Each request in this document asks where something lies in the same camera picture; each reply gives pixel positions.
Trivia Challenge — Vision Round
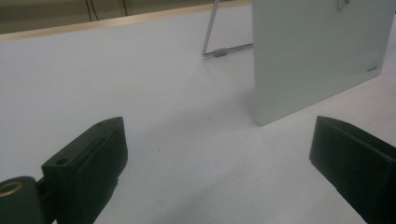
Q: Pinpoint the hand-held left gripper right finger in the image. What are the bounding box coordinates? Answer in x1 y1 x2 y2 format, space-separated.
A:
308 115 396 224

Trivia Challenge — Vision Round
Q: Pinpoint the pale green glass board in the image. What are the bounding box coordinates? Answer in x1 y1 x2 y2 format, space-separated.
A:
251 0 396 127

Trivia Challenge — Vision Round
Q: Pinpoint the metal wire board stand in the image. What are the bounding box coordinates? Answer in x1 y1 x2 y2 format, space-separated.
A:
201 0 254 58

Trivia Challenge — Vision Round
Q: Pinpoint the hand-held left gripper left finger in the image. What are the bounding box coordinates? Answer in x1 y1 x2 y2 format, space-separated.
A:
36 116 129 224

